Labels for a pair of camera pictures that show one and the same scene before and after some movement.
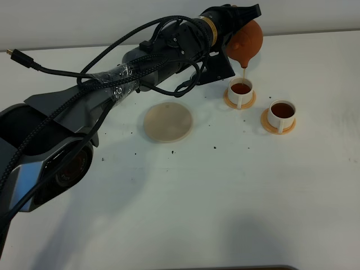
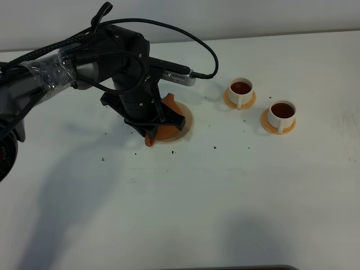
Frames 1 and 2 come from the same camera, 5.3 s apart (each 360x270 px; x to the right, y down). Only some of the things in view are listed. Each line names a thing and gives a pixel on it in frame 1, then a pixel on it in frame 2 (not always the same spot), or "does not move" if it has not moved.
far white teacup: [240, 91] does not move
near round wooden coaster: [265, 125] does not move
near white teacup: [281, 114] does not move
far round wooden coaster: [234, 106] does not move
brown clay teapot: [245, 44] -> [165, 132]
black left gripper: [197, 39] -> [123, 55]
